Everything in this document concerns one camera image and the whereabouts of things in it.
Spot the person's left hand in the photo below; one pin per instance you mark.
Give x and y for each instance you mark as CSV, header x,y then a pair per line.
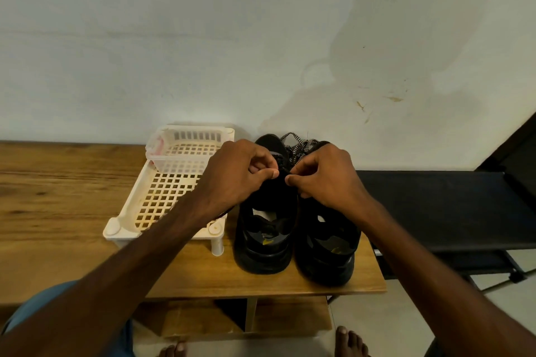
x,y
234,177

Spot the person's right hand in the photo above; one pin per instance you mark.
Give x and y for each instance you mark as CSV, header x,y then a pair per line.
x,y
331,177

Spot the black white patterned shoelace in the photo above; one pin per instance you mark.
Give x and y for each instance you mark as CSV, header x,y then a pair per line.
x,y
303,147
291,143

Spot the black shoe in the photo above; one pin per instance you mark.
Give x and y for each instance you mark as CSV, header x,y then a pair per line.
x,y
328,252
266,244

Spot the person's right forearm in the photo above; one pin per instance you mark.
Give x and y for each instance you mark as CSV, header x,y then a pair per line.
x,y
456,285

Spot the person's blue shorts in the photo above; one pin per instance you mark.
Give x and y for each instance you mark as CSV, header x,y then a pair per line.
x,y
50,311

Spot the small white plastic basket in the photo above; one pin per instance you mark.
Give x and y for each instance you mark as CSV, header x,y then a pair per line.
x,y
167,160

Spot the large white plastic tray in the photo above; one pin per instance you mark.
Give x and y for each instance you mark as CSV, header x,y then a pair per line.
x,y
159,193

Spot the black shoe rack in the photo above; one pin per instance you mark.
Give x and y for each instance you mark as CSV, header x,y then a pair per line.
x,y
452,210

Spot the dark door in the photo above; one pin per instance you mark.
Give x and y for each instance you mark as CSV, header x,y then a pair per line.
x,y
512,147

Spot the low wooden table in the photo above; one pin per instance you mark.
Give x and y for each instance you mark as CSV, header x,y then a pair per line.
x,y
50,206

